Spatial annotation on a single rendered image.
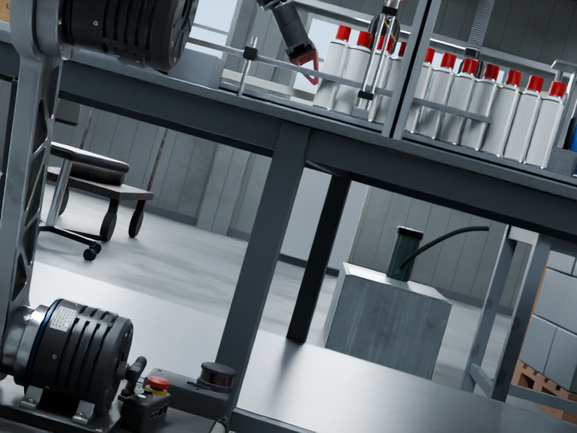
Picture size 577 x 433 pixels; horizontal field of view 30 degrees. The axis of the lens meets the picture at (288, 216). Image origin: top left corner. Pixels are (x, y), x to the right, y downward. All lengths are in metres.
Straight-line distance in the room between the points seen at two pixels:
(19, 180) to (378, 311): 3.42
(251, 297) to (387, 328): 2.74
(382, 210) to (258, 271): 8.46
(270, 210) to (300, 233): 7.07
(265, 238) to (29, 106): 0.76
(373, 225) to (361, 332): 5.76
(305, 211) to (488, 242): 2.25
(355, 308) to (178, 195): 5.99
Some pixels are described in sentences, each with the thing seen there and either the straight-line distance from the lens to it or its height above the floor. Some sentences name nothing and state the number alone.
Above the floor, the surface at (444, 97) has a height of 0.98.
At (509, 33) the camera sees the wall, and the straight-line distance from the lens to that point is 10.82.
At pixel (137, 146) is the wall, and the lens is 10.75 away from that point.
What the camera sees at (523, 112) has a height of 1.00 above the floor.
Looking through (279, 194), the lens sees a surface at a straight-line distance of 2.15.
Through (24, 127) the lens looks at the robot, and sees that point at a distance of 1.54.
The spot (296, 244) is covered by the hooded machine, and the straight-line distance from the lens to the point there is 9.22.
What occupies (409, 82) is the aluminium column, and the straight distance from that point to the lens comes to 2.41.
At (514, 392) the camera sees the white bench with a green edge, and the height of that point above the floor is 0.18.
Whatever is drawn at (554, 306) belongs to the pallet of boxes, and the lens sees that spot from 5.36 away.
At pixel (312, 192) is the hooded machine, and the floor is 0.64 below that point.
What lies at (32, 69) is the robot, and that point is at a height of 0.75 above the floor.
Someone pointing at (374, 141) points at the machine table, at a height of 0.82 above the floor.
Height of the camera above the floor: 0.70
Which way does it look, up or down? 2 degrees down
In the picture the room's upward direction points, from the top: 16 degrees clockwise
